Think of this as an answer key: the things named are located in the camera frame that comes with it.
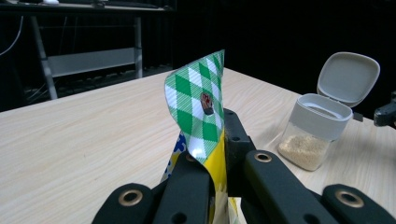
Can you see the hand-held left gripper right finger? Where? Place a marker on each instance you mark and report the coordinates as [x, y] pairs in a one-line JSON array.
[[239, 155]]

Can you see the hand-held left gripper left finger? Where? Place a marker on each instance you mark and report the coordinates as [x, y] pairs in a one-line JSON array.
[[186, 193]]

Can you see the yellow green checked snack pouch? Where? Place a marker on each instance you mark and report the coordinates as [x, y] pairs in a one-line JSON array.
[[199, 93]]

